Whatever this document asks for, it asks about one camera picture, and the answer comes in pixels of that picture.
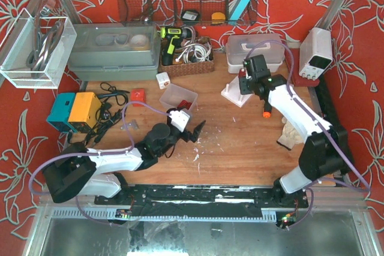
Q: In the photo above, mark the orange soldering station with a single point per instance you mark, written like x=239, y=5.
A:
x=83, y=112

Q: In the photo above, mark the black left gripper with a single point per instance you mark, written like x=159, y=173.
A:
x=186, y=134

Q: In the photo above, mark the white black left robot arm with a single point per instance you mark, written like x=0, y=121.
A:
x=83, y=171

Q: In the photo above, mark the white power adapter cube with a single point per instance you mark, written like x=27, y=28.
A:
x=163, y=80

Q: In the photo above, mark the grey plastic storage box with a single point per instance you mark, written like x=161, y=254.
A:
x=114, y=52

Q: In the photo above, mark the small metal bracket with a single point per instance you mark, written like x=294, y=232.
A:
x=131, y=124

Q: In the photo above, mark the blue white pack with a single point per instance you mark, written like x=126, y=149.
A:
x=236, y=9

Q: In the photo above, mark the teal box device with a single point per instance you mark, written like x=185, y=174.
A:
x=60, y=112

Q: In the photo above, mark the white bench power supply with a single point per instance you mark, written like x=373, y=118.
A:
x=315, y=54

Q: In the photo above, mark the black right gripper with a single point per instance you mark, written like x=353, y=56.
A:
x=244, y=85

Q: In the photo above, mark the orange black handle screwdriver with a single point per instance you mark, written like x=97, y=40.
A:
x=267, y=109

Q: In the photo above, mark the green black cordless drill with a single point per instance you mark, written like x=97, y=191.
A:
x=174, y=37

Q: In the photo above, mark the red cube box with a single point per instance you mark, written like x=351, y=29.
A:
x=138, y=97

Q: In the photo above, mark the clear plastic spring tray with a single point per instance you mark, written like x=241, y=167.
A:
x=174, y=94

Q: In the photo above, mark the clear acrylic wall box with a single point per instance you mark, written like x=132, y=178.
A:
x=34, y=53

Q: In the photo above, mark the yellow tape measure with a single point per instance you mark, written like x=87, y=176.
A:
x=218, y=18

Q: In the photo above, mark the white clear lidded case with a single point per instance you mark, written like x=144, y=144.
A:
x=238, y=47

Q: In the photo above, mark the grey slotted cable duct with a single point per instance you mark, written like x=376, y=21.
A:
x=114, y=214

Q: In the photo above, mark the brown wicker basket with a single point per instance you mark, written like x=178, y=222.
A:
x=193, y=68

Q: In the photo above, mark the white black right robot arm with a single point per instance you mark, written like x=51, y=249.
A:
x=325, y=148

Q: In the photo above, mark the white peg base plate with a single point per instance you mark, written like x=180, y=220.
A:
x=232, y=93

